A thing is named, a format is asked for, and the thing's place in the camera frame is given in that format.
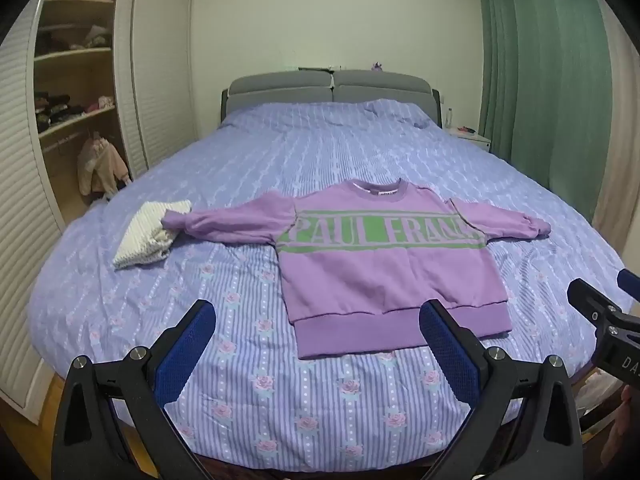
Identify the mixed light clothes pile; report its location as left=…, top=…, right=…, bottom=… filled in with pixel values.
left=39, top=24, right=114, bottom=54

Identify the white nightstand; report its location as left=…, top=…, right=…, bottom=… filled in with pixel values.
left=445, top=125, right=493, bottom=152

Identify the grey padded headboard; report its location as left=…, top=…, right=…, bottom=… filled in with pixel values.
left=220, top=70, right=444, bottom=128

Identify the white plain wardrobe door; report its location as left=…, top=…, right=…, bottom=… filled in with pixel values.
left=114, top=0, right=202, bottom=176

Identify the white louvred wardrobe door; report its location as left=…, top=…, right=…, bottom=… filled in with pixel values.
left=0, top=0, right=67, bottom=411

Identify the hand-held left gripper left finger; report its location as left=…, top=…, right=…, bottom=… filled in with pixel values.
left=52, top=299, right=236, bottom=480

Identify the open wardrobe shelf unit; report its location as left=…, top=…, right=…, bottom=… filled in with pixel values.
left=31, top=0, right=135, bottom=213

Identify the cream ribbed folded garment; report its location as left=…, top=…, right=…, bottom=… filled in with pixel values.
left=112, top=200, right=193, bottom=269

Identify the hanging pink beige jacket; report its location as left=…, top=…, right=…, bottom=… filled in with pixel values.
left=77, top=132, right=132, bottom=202

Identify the green curtain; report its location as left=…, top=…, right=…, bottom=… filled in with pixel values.
left=472, top=0, right=623, bottom=226

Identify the dark folded clothes pile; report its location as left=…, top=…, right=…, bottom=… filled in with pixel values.
left=34, top=91, right=89, bottom=130

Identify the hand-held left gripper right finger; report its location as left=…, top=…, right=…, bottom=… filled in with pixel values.
left=419, top=299, right=584, bottom=480

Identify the purple sweatshirt with green band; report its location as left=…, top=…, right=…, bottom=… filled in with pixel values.
left=162, top=178, right=552, bottom=360

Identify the floral striped lilac bedsheet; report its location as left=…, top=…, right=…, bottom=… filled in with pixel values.
left=25, top=97, right=636, bottom=461

